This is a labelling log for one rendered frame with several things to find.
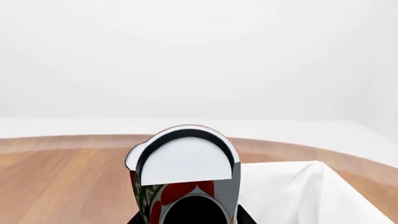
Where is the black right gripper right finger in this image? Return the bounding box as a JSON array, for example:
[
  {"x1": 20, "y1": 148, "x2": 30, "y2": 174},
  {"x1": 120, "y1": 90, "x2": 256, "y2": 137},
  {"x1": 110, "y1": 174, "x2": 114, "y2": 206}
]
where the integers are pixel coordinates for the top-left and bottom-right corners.
[{"x1": 236, "y1": 203, "x2": 257, "y2": 224}]

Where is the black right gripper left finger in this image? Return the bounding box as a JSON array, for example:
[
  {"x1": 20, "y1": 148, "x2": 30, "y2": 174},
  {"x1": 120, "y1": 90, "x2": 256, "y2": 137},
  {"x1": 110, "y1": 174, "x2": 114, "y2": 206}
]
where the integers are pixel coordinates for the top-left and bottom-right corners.
[{"x1": 126, "y1": 211, "x2": 144, "y2": 224}]

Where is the tomato sauce can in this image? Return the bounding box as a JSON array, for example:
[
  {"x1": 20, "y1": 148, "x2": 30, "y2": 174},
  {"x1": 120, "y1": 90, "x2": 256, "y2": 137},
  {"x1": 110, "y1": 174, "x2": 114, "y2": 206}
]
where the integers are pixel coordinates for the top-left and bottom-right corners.
[{"x1": 124, "y1": 124, "x2": 242, "y2": 224}]

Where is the white basket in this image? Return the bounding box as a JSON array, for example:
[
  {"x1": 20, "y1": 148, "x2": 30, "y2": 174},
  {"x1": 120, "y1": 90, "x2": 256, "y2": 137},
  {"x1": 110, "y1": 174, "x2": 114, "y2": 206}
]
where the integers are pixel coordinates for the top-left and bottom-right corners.
[{"x1": 237, "y1": 160, "x2": 398, "y2": 224}]

